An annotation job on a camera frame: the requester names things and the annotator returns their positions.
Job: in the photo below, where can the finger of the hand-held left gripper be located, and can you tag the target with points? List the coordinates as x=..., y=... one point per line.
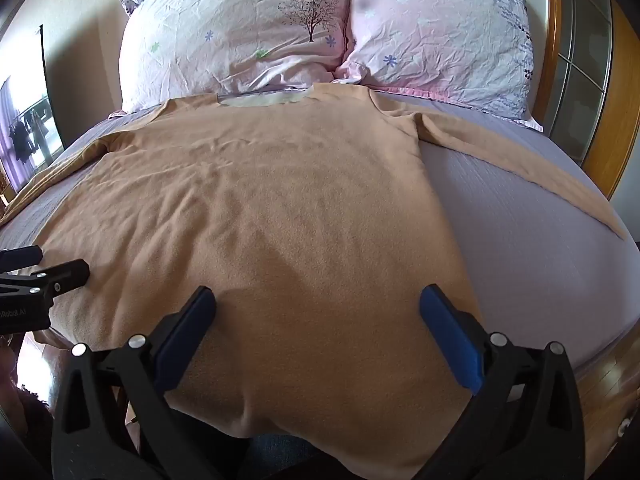
x=22, y=256
x=60, y=276

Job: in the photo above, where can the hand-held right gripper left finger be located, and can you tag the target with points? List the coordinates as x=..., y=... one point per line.
x=186, y=330

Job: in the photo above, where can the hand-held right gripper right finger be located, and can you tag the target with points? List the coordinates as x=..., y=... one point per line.
x=450, y=332

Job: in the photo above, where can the tan long-sleeve shirt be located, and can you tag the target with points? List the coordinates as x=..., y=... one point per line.
x=280, y=240

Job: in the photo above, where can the window with hanging clothes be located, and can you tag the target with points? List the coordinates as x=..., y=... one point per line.
x=25, y=130

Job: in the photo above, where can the floral pillow with tree print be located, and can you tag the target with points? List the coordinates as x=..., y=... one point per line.
x=235, y=35

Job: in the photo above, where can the pink floral pillow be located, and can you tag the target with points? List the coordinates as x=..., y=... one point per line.
x=435, y=35

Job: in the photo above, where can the wooden headboard with glass panels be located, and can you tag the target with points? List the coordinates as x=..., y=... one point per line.
x=590, y=60

